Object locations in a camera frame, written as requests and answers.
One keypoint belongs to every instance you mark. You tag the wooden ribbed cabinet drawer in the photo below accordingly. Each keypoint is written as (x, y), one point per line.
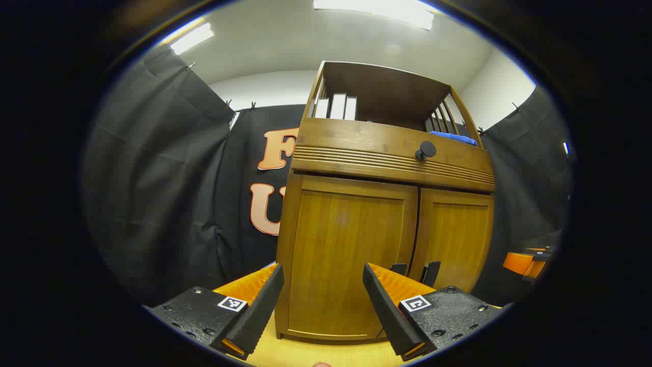
(356, 142)

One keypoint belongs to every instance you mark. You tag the black backdrop cloth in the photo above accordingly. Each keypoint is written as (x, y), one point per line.
(153, 178)

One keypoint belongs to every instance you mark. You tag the small ceiling light panel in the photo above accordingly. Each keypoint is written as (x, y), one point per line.
(192, 38)

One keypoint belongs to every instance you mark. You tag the wooden double-door shoe cabinet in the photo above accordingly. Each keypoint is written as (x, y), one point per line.
(387, 92)

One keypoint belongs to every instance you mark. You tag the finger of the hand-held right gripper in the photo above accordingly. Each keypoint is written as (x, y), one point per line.
(517, 262)

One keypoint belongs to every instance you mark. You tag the blue folded cloth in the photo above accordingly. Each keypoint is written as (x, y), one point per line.
(453, 137)

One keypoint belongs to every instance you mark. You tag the black round drawer knob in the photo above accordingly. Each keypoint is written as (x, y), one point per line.
(426, 150)

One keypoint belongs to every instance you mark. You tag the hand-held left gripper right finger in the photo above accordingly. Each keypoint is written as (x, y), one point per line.
(389, 316)

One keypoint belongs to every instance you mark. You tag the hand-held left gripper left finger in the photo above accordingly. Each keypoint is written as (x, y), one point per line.
(260, 311)

